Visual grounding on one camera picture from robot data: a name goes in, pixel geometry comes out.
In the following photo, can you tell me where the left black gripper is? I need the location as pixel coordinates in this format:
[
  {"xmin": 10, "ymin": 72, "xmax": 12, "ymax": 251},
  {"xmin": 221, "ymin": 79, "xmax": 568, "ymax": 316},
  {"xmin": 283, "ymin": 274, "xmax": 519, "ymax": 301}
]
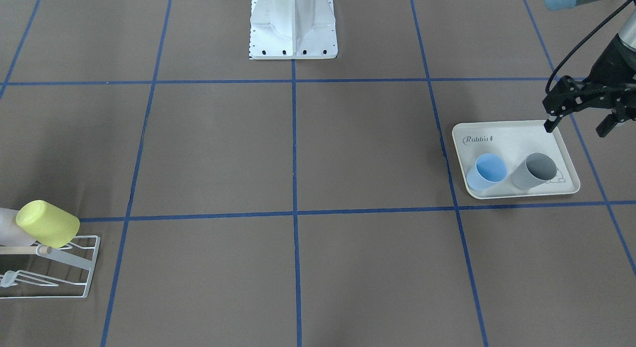
[{"xmin": 543, "ymin": 44, "xmax": 635, "ymax": 138}]

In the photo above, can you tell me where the grey plastic cup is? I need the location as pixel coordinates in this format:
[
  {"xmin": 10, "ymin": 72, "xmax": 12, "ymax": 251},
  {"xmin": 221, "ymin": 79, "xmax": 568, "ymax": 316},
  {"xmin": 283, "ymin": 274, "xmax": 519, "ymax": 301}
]
[{"xmin": 511, "ymin": 153, "xmax": 558, "ymax": 190}]

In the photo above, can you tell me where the yellow plastic cup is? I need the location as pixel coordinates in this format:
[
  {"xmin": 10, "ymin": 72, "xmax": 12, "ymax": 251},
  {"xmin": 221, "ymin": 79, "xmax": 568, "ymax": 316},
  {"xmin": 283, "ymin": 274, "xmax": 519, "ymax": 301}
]
[{"xmin": 15, "ymin": 200, "xmax": 80, "ymax": 248}]

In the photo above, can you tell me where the pink plastic cup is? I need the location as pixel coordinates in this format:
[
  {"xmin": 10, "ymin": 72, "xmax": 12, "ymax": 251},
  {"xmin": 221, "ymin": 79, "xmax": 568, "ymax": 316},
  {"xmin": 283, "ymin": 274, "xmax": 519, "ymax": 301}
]
[{"xmin": 0, "ymin": 207, "xmax": 36, "ymax": 247}]

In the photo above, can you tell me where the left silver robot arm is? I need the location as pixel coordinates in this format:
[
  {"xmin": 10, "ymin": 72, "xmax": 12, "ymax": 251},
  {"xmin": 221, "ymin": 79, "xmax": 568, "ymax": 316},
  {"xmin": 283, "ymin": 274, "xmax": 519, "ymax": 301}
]
[{"xmin": 542, "ymin": 0, "xmax": 636, "ymax": 138}]

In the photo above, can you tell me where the blue plastic cup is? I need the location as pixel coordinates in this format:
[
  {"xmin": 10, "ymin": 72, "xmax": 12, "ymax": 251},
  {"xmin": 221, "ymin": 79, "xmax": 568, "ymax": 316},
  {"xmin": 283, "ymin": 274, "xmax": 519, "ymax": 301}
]
[{"xmin": 466, "ymin": 154, "xmax": 508, "ymax": 191}]

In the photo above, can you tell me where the cream plastic tray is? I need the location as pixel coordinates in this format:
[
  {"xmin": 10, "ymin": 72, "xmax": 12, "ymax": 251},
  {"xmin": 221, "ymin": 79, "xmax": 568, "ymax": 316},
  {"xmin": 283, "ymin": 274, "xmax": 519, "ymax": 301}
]
[{"xmin": 452, "ymin": 120, "xmax": 581, "ymax": 199}]

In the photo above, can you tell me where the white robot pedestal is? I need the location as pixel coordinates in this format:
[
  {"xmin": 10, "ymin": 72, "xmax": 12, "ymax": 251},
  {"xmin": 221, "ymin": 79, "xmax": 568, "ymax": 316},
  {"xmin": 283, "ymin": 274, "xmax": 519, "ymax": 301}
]
[{"xmin": 248, "ymin": 0, "xmax": 338, "ymax": 60}]

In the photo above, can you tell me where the white wire cup rack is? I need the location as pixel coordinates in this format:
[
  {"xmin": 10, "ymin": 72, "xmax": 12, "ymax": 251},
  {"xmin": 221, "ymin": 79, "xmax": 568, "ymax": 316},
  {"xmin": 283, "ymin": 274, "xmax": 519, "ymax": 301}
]
[{"xmin": 1, "ymin": 235, "xmax": 101, "ymax": 300}]

